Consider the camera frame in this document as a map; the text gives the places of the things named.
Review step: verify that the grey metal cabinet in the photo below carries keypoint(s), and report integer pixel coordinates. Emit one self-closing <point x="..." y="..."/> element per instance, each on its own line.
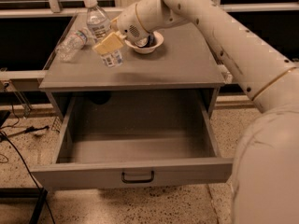
<point x="183" y="61"/>

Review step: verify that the open grey top drawer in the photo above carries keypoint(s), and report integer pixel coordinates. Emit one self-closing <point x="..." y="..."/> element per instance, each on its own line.
<point x="169" y="134"/>

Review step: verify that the black stand base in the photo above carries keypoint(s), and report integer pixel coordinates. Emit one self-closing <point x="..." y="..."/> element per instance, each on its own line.
<point x="39" y="196"/>

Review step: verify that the crushed dark soda can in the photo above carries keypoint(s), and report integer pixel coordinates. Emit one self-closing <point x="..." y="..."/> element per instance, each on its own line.
<point x="146" y="42"/>

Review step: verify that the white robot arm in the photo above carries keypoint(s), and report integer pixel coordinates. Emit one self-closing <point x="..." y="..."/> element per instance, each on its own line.
<point x="265" y="176"/>

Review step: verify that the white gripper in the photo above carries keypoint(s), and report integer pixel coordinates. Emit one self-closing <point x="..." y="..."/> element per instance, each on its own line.
<point x="128" y="22"/>

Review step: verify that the black drawer handle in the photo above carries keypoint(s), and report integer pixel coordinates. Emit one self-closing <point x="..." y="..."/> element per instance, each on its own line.
<point x="137" y="178"/>

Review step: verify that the clear plastic water bottle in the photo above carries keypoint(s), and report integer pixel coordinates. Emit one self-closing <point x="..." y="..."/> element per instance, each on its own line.
<point x="98" y="24"/>

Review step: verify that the lying clear plastic bottle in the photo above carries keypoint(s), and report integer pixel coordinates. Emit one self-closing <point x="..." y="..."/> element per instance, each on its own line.
<point x="72" y="44"/>

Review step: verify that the white ceramic bowl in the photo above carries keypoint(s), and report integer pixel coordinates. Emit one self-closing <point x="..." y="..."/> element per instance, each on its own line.
<point x="159" y="39"/>

